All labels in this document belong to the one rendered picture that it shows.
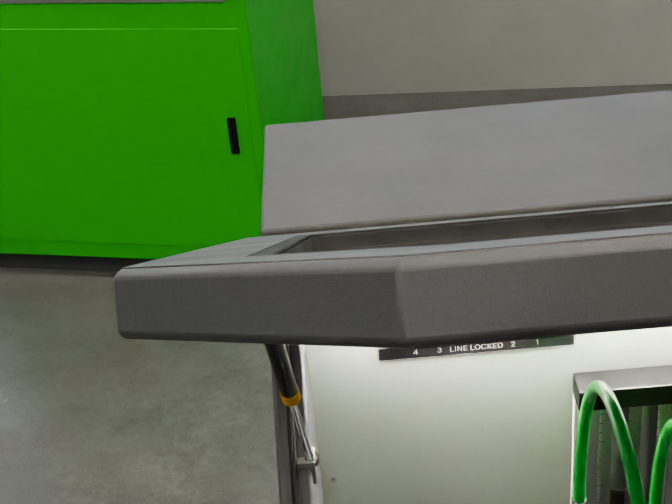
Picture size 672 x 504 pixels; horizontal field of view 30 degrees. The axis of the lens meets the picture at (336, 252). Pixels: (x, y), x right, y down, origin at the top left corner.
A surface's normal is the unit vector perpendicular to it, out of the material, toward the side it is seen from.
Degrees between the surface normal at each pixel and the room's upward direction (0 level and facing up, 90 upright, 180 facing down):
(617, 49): 90
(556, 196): 0
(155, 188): 90
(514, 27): 90
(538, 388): 90
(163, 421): 0
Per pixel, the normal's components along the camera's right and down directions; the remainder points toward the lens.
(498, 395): 0.03, 0.52
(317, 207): -0.08, -0.84
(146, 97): -0.19, 0.53
